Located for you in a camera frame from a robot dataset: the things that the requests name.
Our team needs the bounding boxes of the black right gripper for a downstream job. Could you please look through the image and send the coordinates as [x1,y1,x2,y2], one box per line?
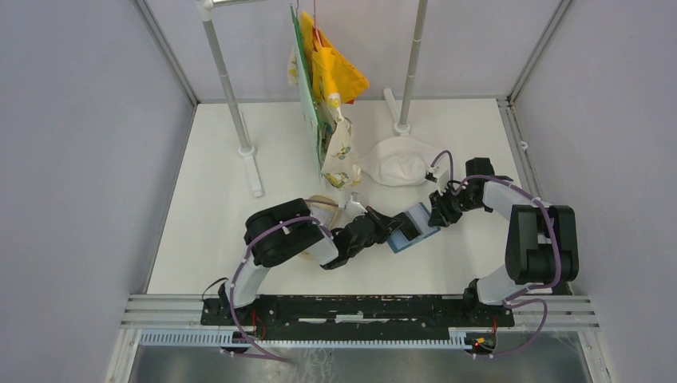
[427,184,484,227]

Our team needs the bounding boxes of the blue leather card holder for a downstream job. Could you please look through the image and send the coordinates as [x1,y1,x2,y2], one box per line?
[387,203,441,254]

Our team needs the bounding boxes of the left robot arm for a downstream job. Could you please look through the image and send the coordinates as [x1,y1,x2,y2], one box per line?
[218,198,422,326]

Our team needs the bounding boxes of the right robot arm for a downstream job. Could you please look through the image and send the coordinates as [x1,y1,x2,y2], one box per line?
[426,157,580,326]

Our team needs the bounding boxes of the white crumpled cloth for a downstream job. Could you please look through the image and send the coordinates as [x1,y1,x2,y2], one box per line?
[358,136,441,187]

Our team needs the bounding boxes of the beige oval tray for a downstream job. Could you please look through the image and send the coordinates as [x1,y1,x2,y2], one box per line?
[295,195,342,261]

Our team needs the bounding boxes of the dinosaur print hanging cloth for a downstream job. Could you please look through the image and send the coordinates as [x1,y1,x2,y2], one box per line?
[287,49,361,189]

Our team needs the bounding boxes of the right rack pole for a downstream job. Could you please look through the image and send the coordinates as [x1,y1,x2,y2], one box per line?
[382,0,429,136]

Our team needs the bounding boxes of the light green hanging cloth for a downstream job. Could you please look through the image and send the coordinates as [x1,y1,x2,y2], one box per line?
[290,4,322,180]

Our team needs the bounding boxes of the yellow hanging cloth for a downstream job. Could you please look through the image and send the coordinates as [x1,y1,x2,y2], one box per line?
[300,10,370,107]

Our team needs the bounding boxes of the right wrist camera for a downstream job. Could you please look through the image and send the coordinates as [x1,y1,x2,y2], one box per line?
[425,165,451,195]

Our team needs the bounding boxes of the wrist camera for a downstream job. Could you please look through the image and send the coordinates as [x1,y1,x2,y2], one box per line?
[343,192,367,218]
[425,165,451,195]

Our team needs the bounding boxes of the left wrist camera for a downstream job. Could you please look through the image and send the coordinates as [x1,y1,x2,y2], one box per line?
[343,192,367,218]

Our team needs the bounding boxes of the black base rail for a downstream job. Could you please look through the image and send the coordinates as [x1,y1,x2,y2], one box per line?
[200,294,515,342]

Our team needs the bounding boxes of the white slotted cable duct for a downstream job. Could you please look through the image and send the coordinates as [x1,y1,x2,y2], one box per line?
[138,330,498,350]

